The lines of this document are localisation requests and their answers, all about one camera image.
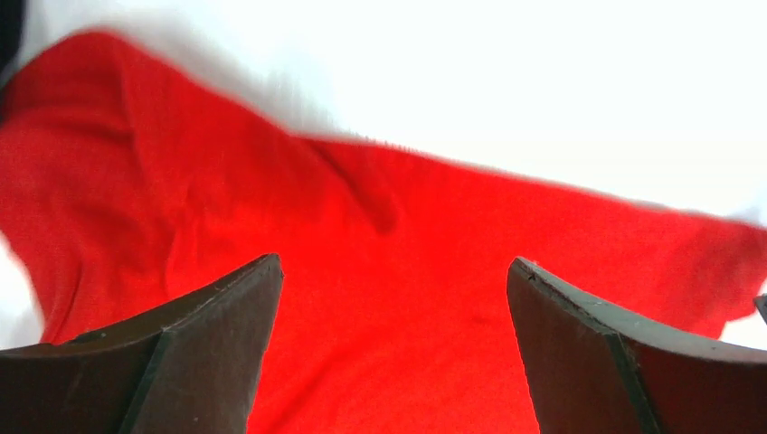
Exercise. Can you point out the red t-shirt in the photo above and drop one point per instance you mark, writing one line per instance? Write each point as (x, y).
(125, 185)

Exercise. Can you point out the folded black t-shirt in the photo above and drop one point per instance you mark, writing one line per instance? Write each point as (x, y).
(13, 18)

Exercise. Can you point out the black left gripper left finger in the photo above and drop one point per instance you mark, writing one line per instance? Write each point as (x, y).
(191, 365)

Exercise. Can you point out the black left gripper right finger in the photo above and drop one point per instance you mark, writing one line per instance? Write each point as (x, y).
(595, 367)

